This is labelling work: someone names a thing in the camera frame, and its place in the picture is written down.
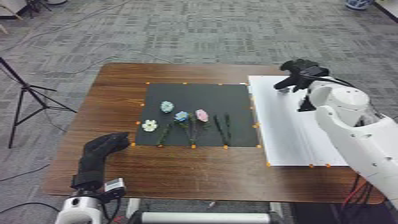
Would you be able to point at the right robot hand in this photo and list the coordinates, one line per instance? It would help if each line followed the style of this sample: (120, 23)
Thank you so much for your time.
(300, 67)

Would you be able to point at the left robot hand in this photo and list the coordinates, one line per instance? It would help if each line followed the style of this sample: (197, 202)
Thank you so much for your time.
(97, 156)

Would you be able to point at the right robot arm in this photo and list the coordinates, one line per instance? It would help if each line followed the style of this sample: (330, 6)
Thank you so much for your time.
(355, 133)

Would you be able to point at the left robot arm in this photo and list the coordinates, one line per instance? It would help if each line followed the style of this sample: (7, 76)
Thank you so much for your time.
(78, 206)

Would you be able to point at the white flower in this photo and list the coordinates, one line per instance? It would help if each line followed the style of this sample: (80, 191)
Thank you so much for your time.
(149, 125)

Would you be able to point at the blue flower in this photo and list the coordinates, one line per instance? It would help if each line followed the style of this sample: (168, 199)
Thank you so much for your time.
(181, 116)

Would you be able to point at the white sheet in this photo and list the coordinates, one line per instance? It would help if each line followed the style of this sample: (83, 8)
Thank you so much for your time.
(284, 130)

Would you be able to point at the pale teal flower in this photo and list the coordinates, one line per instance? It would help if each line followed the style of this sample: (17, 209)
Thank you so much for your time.
(167, 106)

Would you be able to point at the dark mat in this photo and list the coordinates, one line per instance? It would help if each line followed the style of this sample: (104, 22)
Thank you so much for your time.
(200, 100)

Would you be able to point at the blue and white vase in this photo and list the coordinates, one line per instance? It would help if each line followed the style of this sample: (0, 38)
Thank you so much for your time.
(359, 4)

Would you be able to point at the pink flower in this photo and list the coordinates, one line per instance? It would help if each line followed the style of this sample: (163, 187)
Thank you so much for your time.
(200, 115)

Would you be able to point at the black tripod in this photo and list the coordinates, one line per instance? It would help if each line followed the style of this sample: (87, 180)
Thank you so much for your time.
(26, 96)

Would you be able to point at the pale grey bar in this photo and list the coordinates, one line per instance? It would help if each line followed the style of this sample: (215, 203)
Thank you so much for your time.
(204, 218)

